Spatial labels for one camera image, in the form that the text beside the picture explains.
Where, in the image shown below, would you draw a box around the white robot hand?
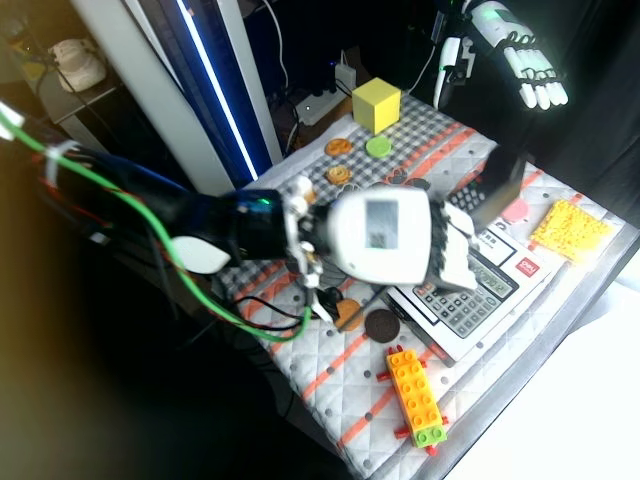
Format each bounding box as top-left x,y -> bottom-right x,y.
319,184 -> 481,294
469,0 -> 571,111

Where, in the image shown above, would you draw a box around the calculator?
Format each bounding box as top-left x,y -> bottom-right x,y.
382,219 -> 556,369

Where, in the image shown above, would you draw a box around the green sandwich cookie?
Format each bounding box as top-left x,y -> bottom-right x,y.
364,135 -> 392,159

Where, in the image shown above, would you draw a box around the dark brown sandwich cookie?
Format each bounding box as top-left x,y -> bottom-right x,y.
363,308 -> 401,344

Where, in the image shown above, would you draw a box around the yellow cube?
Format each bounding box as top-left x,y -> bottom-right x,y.
351,77 -> 403,135

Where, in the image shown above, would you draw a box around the pink sandwich cookie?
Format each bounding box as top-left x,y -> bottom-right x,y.
501,198 -> 531,224

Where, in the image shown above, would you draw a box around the white power strip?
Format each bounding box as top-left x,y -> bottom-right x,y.
294,89 -> 351,126

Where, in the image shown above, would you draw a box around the grey bear print quilt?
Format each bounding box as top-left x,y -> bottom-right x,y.
214,92 -> 626,480

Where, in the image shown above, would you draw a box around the orange brick toy, red axles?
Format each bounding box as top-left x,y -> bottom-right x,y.
375,343 -> 450,456

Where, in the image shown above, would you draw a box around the bag of yellow beads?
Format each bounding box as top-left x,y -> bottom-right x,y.
528,198 -> 615,264

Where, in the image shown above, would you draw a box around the blue lit panel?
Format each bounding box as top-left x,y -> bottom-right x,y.
139,0 -> 274,184

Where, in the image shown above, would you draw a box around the white pillar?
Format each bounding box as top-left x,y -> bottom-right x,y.
69,0 -> 284,196

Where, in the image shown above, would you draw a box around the piped ring butter cookie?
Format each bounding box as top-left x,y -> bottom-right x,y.
324,164 -> 354,186

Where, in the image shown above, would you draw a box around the green cable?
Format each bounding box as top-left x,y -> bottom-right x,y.
0,107 -> 314,344

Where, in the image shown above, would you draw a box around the white cable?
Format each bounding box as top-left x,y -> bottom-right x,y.
262,0 -> 291,89

